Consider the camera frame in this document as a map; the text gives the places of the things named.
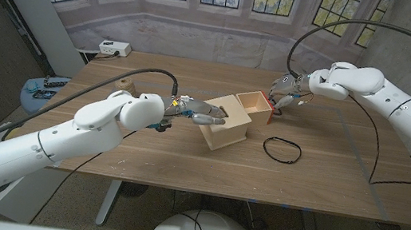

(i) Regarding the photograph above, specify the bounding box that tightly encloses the long black remote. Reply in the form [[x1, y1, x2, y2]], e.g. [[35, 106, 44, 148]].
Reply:
[[42, 75, 69, 92]]

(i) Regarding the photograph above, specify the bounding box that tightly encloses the brown twine spool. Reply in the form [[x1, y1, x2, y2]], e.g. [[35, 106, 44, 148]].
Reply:
[[113, 76, 139, 98]]

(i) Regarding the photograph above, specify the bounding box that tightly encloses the teal round object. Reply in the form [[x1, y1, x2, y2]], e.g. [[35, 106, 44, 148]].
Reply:
[[25, 81, 40, 95]]

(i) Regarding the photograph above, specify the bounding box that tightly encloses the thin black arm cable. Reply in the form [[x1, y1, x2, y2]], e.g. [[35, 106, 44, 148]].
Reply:
[[27, 116, 139, 230], [335, 93, 411, 191]]

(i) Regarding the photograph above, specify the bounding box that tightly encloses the black rubber band loop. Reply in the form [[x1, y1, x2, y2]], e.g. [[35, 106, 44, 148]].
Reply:
[[260, 135, 304, 166]]

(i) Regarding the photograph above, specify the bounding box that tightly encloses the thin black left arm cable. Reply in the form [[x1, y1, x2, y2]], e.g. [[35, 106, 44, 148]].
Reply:
[[27, 116, 139, 230]]

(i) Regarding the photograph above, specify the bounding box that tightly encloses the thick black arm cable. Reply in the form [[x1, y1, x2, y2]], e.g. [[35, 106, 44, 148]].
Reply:
[[0, 46, 183, 188], [283, 9, 411, 96]]

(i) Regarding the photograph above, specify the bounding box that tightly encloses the printed window backdrop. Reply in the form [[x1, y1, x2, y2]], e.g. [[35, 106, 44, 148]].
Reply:
[[8, 0, 396, 92]]

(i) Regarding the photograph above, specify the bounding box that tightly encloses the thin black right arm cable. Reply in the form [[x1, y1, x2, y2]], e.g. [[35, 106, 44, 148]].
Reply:
[[335, 93, 411, 191]]

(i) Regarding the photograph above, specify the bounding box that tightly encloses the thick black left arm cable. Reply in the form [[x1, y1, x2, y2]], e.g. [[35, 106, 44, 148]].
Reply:
[[0, 46, 183, 188]]

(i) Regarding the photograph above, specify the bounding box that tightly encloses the blue round stool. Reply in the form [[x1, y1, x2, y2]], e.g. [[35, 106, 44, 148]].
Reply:
[[17, 71, 71, 121]]

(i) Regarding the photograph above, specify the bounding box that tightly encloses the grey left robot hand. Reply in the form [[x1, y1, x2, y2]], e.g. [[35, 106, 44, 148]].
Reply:
[[166, 93, 231, 130]]

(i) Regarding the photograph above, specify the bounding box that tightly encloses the white power strip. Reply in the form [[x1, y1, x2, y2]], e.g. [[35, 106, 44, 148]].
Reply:
[[97, 38, 133, 59]]

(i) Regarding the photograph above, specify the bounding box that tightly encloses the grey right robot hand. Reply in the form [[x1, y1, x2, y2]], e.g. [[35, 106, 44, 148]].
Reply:
[[266, 69, 315, 115]]

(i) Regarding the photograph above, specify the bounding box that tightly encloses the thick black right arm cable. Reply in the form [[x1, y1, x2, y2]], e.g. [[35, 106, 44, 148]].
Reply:
[[283, 9, 411, 96]]

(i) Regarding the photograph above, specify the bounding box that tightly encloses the short black remote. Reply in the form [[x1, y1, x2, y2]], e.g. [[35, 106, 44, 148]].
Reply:
[[32, 88, 57, 102]]

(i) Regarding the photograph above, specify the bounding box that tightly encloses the wooden drawer box with slot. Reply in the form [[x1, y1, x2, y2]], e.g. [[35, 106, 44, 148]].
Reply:
[[196, 90, 256, 157]]

